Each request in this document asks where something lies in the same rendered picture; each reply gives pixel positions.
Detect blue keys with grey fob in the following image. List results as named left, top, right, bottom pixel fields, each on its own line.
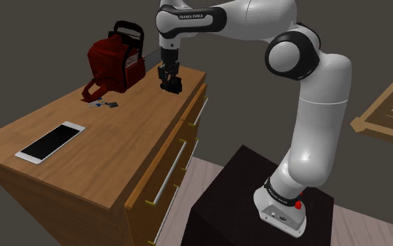
left=86, top=99, right=119, bottom=110

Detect wooden framed window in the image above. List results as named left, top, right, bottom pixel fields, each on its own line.
left=350, top=59, right=393, bottom=150

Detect dark robot stand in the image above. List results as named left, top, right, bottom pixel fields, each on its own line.
left=180, top=144, right=335, bottom=246

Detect wooden chest of drawers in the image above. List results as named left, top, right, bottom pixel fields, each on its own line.
left=0, top=62, right=209, bottom=246

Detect white tablet with black screen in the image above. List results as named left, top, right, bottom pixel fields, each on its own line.
left=14, top=121, right=87, bottom=165

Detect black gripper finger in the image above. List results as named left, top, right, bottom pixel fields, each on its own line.
left=157, top=64, right=170, bottom=91
left=168, top=66, right=184, bottom=94

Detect red chainsaw with black handle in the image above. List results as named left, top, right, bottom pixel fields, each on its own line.
left=80, top=20, right=163, bottom=104

